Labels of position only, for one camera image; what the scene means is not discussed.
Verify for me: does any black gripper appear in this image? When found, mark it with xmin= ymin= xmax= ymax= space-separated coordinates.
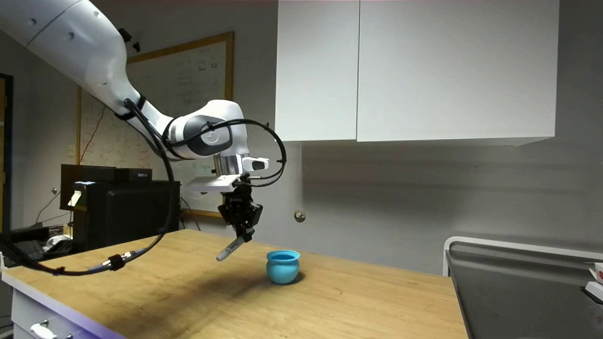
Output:
xmin=219 ymin=184 xmax=263 ymax=241

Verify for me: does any white wall cabinet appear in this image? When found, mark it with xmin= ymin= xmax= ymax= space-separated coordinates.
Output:
xmin=276 ymin=0 xmax=560 ymax=143

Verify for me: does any wooden framed whiteboard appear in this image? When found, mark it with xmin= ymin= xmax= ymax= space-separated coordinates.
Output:
xmin=76 ymin=32 xmax=236 ymax=220

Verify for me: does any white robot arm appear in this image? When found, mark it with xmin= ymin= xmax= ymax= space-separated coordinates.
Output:
xmin=0 ymin=0 xmax=270 ymax=192

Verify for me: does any green grey pen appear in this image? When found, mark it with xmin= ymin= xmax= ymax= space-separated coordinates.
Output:
xmin=217 ymin=237 xmax=246 ymax=262

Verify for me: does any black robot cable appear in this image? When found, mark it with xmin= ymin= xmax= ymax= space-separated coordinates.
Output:
xmin=0 ymin=96 xmax=289 ymax=277

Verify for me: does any black box device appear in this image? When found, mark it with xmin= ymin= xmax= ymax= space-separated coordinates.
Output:
xmin=61 ymin=164 xmax=182 ymax=248

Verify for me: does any small round wall knob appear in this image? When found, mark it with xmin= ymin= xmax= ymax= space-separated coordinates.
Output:
xmin=295 ymin=211 xmax=306 ymax=222

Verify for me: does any small blue bowl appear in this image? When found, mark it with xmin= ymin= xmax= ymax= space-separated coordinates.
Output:
xmin=266 ymin=250 xmax=300 ymax=284

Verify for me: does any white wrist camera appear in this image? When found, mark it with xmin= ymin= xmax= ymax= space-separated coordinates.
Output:
xmin=216 ymin=154 xmax=270 ymax=175

